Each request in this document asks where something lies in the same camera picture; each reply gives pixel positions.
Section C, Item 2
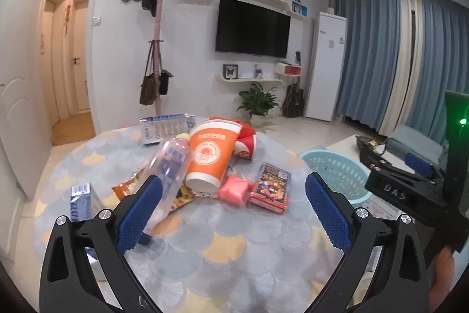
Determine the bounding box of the pink coat rack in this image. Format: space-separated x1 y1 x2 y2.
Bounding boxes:
147 0 183 116

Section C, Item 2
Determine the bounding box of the white hallway door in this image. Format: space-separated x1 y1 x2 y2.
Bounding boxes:
71 0 91 113

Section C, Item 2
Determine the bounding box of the red white wall box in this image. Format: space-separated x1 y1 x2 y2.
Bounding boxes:
274 61 302 76

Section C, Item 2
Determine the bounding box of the small white blue milk carton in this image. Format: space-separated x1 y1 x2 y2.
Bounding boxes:
70 183 105 223

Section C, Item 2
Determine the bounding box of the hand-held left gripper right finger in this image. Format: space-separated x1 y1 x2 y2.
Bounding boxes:
305 172 429 313

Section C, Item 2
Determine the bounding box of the red white paper bag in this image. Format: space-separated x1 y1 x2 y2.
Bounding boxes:
234 121 257 161

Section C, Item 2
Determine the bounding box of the orange snack packet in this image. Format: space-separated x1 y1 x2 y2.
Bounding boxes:
112 169 195 214

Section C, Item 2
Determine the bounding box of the orange paper cup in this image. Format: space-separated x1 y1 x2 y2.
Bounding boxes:
184 119 242 193

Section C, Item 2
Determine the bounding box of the pink packet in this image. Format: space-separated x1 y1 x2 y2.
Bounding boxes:
219 175 255 205

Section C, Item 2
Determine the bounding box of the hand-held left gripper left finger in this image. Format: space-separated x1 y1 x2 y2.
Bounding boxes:
40 174 164 313

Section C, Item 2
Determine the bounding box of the white refrigerator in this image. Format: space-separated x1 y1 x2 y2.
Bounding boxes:
305 11 348 122

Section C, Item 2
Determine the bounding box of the person's right hand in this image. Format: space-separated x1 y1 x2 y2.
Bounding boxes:
430 246 457 307

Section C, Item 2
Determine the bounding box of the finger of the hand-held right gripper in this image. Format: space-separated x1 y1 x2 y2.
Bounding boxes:
370 152 446 186

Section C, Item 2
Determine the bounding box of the dark pouch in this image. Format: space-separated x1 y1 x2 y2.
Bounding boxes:
355 136 386 153

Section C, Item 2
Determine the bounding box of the red printed box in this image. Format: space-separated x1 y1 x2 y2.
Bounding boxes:
247 163 292 213

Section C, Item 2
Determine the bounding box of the dark guitar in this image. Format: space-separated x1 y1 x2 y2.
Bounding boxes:
282 76 306 118

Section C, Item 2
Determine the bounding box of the potted green plant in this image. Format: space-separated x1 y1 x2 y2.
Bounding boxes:
237 82 281 127

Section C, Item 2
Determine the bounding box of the clear plastic bottle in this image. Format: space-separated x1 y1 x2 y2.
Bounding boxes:
141 137 193 245

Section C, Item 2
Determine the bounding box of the white tissue box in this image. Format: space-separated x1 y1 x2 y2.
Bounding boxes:
140 114 196 145

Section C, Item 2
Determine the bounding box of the blue white curtain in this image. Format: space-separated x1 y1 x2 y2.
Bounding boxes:
331 0 469 143

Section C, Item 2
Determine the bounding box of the brown tote bag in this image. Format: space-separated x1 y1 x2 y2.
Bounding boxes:
139 41 159 106

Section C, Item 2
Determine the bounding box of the black television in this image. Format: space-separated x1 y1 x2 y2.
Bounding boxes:
215 0 292 58

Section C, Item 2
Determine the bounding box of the small black bag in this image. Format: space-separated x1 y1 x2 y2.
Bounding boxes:
159 69 174 96

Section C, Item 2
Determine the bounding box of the light blue laundry basket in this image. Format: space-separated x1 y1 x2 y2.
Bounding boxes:
298 149 371 206

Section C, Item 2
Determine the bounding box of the white low table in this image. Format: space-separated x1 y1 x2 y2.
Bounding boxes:
325 133 371 160

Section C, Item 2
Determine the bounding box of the white low wall shelf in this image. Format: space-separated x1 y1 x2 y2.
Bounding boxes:
218 76 285 89

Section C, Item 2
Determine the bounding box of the grey blue sofa cushion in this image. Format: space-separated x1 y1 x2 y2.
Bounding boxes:
386 125 446 169

